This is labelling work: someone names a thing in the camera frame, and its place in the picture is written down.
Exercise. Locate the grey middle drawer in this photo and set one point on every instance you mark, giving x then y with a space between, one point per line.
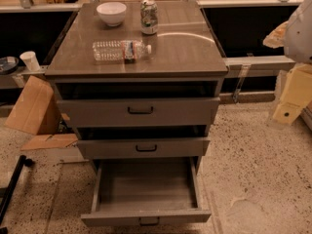
143 148

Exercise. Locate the clear plastic water bottle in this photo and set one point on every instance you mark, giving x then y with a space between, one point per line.
128 51

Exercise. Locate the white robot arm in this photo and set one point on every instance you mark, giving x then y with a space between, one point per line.
295 36

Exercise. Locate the white ceramic bowl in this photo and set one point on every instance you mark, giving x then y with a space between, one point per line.
112 13

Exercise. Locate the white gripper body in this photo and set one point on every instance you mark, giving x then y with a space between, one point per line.
299 36

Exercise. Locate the metal shelf rail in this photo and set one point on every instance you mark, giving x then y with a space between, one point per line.
257 66

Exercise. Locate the grey drawer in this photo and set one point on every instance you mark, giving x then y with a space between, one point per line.
142 112
146 192
143 148

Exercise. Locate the flat brown cardboard piece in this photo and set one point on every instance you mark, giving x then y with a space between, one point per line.
49 142

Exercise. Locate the grey bottom drawer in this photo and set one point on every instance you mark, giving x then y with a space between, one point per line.
146 192

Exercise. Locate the white paper cup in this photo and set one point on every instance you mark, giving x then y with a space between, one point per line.
30 60

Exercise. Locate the black metal stand leg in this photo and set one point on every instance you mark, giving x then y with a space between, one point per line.
7 192

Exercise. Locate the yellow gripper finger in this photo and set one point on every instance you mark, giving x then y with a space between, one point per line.
286 113
275 39

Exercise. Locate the standing brown cardboard piece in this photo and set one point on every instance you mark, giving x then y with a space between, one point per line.
35 112

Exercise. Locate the grey top drawer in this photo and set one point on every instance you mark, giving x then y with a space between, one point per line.
142 112

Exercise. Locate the grey drawer cabinet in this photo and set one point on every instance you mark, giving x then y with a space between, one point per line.
184 63

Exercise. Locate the green soda can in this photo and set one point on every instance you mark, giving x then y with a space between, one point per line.
148 17

